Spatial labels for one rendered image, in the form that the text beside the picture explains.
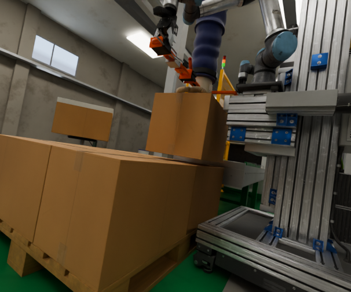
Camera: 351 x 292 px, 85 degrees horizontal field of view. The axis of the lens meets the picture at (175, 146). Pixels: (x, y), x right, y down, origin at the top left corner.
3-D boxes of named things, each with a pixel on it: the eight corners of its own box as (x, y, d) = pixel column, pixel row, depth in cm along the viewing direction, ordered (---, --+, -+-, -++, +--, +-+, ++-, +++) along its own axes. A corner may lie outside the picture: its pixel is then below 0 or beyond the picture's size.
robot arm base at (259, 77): (278, 94, 113) (280, 77, 114) (274, 83, 101) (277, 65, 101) (251, 95, 122) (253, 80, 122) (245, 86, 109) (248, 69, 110)
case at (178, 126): (181, 156, 182) (187, 115, 184) (222, 163, 164) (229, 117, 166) (145, 150, 128) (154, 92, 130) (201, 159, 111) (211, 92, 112)
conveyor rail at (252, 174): (262, 178, 364) (263, 168, 364) (264, 179, 361) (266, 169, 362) (236, 186, 164) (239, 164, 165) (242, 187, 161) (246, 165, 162)
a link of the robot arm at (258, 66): (269, 79, 118) (271, 58, 119) (281, 69, 104) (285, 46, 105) (249, 76, 118) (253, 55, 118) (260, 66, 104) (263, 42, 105)
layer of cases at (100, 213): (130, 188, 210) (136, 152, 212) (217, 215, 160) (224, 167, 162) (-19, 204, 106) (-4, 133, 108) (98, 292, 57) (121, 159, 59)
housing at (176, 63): (169, 68, 112) (171, 61, 112) (180, 67, 109) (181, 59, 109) (164, 62, 106) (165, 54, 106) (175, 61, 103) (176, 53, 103)
